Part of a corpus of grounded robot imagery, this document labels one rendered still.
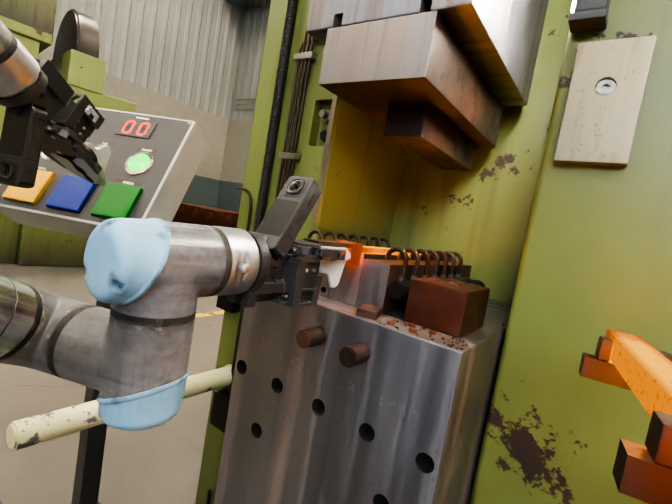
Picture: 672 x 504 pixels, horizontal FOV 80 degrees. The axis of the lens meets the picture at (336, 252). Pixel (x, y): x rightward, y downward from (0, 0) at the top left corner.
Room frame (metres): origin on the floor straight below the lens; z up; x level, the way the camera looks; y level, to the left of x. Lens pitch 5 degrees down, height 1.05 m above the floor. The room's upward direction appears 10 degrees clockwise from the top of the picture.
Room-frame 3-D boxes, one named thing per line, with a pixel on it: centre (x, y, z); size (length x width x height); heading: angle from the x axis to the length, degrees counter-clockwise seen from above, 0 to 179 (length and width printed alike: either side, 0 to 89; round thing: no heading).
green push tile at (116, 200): (0.76, 0.43, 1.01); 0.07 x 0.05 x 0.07; 80
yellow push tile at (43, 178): (0.80, 0.63, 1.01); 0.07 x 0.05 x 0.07; 80
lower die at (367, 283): (0.83, -0.12, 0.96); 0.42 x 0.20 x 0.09; 145
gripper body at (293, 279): (0.50, 0.07, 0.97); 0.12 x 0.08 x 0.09; 145
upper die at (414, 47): (0.83, -0.12, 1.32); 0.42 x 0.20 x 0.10; 145
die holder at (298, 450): (0.80, -0.17, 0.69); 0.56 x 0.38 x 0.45; 145
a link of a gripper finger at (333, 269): (0.58, 0.00, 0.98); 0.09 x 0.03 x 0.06; 143
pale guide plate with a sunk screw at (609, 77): (0.58, -0.34, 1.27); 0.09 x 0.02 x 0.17; 55
